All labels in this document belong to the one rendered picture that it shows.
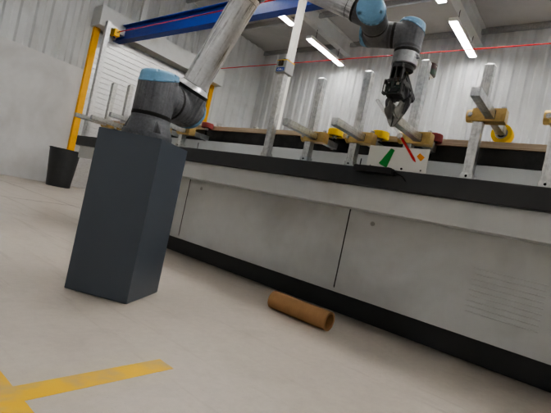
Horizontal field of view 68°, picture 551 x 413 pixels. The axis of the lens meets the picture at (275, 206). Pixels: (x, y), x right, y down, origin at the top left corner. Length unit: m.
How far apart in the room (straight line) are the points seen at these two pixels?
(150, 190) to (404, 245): 1.13
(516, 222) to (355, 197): 0.63
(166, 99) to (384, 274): 1.22
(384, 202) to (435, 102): 8.08
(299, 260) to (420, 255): 0.64
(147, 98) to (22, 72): 7.58
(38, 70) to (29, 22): 0.83
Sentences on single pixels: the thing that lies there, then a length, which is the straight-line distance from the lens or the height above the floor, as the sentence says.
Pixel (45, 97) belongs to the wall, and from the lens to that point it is 9.25.
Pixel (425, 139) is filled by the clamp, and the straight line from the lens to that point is 1.75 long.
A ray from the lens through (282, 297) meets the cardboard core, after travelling 1.82.
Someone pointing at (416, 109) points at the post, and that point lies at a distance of 1.81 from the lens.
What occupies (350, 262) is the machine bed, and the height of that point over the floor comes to 0.26.
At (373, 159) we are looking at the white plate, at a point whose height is 0.74.
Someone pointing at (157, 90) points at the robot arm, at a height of 0.78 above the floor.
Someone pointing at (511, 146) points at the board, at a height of 0.89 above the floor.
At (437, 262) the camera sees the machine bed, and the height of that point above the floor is 0.36.
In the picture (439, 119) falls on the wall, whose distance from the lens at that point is 9.64.
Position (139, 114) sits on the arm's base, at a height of 0.68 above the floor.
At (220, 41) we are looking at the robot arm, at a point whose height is 1.06.
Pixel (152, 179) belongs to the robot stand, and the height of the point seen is 0.45.
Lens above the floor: 0.44
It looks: level
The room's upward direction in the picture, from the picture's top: 12 degrees clockwise
